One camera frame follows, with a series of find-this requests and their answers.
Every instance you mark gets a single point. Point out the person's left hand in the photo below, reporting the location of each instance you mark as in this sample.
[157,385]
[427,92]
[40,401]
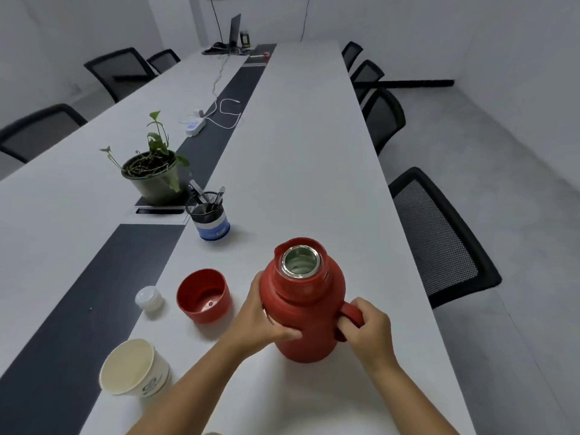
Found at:
[253,326]

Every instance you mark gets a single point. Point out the person's right hand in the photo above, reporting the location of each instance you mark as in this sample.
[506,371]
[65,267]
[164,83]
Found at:
[374,344]

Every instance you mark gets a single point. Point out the red thermos lid cup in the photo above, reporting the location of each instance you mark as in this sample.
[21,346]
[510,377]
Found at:
[204,308]

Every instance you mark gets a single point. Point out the red thermos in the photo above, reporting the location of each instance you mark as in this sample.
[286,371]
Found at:
[312,312]

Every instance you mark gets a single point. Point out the white thermos stopper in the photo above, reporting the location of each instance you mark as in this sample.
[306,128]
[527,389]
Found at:
[148,299]

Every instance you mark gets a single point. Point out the person's left forearm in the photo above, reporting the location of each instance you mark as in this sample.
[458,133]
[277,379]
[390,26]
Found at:
[186,398]

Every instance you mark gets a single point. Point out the person's right forearm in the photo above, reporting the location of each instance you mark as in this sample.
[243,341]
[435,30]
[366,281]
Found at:
[417,407]

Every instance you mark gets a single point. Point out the white conference table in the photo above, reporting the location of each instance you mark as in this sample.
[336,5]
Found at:
[294,154]

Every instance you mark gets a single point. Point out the black mesh pen holder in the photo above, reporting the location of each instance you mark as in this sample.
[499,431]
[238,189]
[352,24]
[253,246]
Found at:
[213,231]

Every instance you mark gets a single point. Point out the black mesh office chair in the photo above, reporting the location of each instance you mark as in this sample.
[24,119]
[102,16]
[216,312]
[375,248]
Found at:
[118,70]
[163,62]
[435,235]
[364,76]
[41,131]
[383,119]
[351,54]

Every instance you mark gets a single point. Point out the silver utility knife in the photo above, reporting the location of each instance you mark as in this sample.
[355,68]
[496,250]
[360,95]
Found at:
[219,197]

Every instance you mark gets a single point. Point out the black white marker pen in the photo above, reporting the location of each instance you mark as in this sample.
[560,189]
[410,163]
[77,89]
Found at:
[197,189]

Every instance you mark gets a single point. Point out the potted green plant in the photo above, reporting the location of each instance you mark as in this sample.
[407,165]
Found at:
[156,190]

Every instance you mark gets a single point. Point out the white power strip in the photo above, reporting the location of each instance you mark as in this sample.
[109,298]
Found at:
[195,128]

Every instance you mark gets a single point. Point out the laptop at table end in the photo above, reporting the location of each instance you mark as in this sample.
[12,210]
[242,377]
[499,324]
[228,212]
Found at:
[215,50]

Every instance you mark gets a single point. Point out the dark glass jar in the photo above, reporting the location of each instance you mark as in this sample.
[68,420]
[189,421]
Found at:
[245,39]

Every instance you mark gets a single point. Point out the grey laptop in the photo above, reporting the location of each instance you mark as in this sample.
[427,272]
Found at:
[234,31]

